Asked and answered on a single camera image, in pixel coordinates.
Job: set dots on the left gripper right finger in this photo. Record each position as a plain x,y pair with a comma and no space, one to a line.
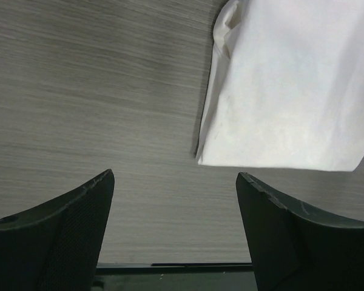
296,246

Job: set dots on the white Coca-Cola t-shirt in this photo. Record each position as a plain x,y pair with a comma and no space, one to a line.
286,87

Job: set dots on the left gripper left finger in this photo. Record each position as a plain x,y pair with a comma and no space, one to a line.
56,245

